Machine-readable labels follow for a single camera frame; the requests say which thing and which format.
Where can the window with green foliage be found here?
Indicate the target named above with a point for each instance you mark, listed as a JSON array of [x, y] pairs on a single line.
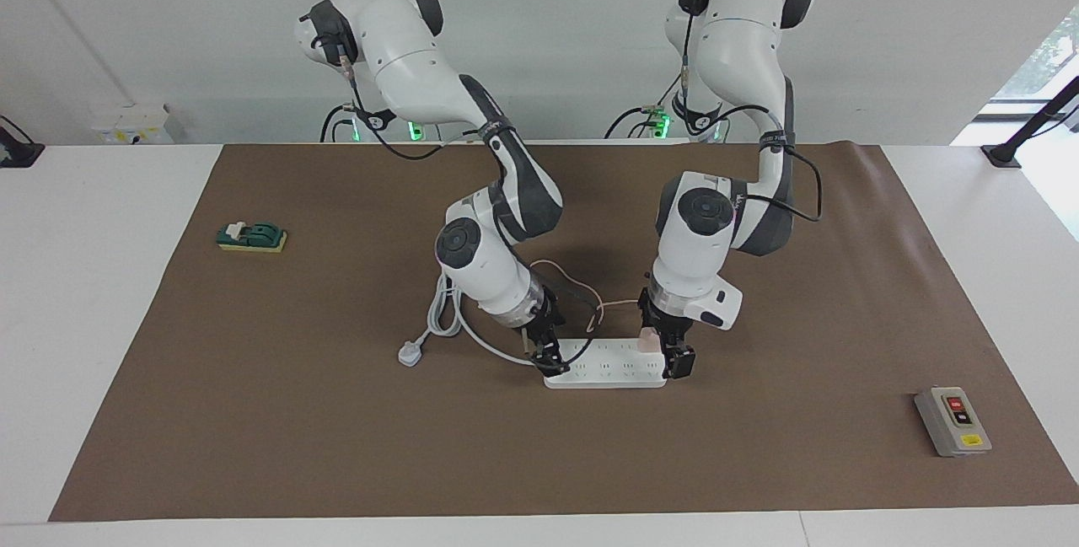
[[1045, 58]]

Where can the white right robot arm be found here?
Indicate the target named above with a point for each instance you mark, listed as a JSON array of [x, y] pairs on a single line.
[[405, 50]]

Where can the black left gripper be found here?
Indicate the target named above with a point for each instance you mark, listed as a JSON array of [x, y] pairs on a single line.
[[670, 328]]

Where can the white wall socket box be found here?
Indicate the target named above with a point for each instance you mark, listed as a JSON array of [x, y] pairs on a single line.
[[131, 121]]

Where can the grey on-off switch box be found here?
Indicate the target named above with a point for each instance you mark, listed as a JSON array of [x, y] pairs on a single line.
[[952, 425]]

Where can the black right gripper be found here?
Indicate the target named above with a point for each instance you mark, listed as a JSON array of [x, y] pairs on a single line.
[[544, 319]]

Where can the pink charger adapter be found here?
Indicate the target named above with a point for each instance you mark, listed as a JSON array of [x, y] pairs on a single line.
[[649, 340]]

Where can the black desk clamp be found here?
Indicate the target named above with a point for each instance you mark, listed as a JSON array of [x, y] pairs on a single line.
[[17, 155]]

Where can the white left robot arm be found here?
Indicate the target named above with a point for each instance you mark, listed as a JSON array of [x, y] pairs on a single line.
[[742, 50]]

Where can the brown table mat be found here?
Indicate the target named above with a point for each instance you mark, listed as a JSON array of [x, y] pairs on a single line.
[[337, 446]]

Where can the green knife switch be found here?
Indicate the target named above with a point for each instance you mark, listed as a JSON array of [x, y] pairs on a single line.
[[253, 237]]

